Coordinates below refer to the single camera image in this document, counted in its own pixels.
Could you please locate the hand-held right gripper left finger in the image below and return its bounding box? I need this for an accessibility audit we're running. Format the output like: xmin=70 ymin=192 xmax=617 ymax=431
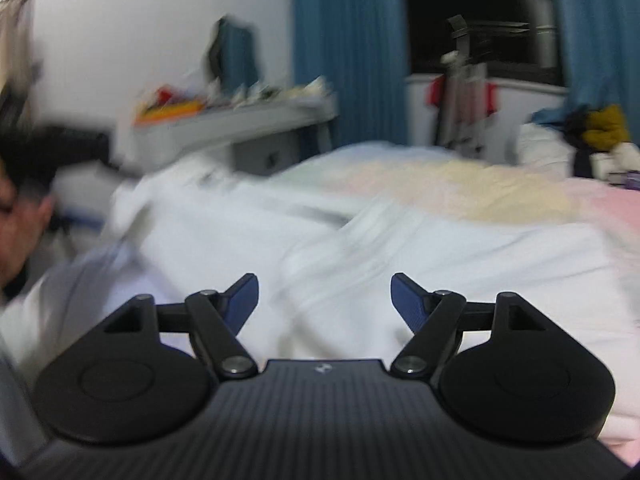
xmin=102 ymin=273 xmax=260 ymax=381

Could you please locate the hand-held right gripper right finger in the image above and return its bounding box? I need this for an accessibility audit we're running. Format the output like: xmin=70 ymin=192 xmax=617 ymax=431
xmin=390 ymin=272 xmax=549 ymax=380

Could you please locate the pile of clothes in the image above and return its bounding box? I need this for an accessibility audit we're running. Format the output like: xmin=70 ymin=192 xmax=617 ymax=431
xmin=516 ymin=104 xmax=640 ymax=187

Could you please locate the person's left hand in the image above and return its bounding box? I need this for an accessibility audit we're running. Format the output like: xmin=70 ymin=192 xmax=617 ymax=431
xmin=0 ymin=160 xmax=57 ymax=302

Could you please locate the orange and yellow desk clutter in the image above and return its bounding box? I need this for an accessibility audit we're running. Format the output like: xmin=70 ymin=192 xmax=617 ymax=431
xmin=133 ymin=87 xmax=207 ymax=125

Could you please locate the beige hanging cloth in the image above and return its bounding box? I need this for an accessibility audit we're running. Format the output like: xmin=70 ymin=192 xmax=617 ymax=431
xmin=0 ymin=0 xmax=40 ymax=93

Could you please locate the grey desk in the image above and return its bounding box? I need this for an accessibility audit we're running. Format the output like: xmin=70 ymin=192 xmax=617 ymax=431
xmin=117 ymin=94 xmax=339 ymax=177

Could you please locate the dark teal hanging bag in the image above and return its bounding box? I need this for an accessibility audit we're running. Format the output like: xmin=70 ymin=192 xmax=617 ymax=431
xmin=206 ymin=16 xmax=262 ymax=95

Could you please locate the black folding stand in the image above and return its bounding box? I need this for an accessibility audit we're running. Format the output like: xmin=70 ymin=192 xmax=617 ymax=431
xmin=426 ymin=15 xmax=532 ymax=162

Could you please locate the blue curtain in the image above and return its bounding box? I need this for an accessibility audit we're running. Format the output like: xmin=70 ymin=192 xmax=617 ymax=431
xmin=290 ymin=0 xmax=412 ymax=152
xmin=550 ymin=0 xmax=640 ymax=117

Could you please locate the yellow cloth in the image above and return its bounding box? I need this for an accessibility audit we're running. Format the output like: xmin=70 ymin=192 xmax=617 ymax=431
xmin=582 ymin=105 xmax=632 ymax=152

